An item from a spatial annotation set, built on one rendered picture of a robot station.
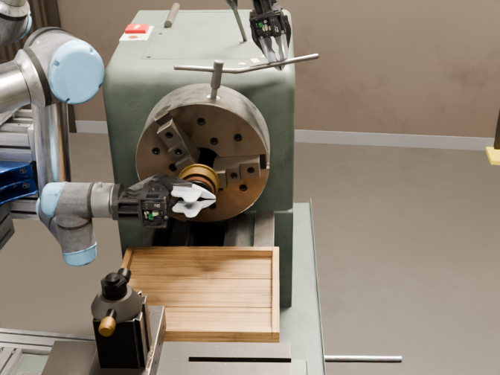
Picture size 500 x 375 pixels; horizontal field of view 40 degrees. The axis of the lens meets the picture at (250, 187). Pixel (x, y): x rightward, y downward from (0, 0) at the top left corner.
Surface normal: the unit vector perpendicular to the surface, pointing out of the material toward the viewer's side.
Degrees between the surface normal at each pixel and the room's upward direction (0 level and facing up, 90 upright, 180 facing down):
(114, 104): 90
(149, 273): 0
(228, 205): 90
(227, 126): 90
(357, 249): 0
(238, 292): 0
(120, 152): 90
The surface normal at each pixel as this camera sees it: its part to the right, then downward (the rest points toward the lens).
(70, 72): 0.66, 0.34
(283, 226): -0.04, 0.49
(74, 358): -0.02, -0.87
